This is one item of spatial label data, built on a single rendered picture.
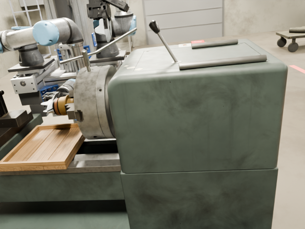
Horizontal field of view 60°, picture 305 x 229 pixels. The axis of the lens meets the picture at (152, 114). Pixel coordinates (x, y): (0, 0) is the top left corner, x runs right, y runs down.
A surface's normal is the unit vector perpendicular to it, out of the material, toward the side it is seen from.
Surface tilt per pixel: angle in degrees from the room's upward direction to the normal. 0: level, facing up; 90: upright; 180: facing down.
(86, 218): 0
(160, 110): 90
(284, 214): 0
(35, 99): 90
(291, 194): 0
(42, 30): 89
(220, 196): 90
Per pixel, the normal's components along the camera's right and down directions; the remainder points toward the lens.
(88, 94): -0.12, -0.14
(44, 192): -0.08, 0.42
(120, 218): -0.10, -0.91
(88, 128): -0.05, 0.66
